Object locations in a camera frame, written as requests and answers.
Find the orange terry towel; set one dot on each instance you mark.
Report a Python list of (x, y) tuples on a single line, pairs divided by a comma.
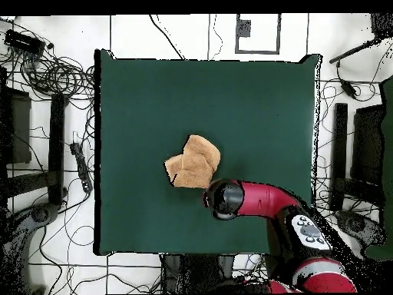
[(193, 166)]

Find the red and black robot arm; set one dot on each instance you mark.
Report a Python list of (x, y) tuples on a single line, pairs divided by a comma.
[(261, 196)]

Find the dark flat panel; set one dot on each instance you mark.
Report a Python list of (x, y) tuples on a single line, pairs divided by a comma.
[(20, 129), (368, 144)]

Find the dark green table cloth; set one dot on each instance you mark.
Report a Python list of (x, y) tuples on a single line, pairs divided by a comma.
[(138, 123)]

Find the black power strip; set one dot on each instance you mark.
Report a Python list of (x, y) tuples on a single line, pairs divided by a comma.
[(81, 167)]

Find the black upright bar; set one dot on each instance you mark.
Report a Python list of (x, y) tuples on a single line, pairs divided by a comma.
[(340, 138), (56, 147)]

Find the grey caster leg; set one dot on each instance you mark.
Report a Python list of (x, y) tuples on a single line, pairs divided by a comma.
[(40, 214), (356, 224)]

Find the black power adapter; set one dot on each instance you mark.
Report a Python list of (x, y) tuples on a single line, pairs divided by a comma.
[(348, 88)]

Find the black thin rod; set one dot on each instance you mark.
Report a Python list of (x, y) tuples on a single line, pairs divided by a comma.
[(353, 51)]

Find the black electronics box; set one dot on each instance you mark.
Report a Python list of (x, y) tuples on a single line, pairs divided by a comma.
[(24, 41)]

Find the black speckled box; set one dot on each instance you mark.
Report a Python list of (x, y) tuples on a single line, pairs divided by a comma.
[(382, 24)]

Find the grey square floor frame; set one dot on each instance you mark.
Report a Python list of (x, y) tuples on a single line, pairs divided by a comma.
[(258, 52)]

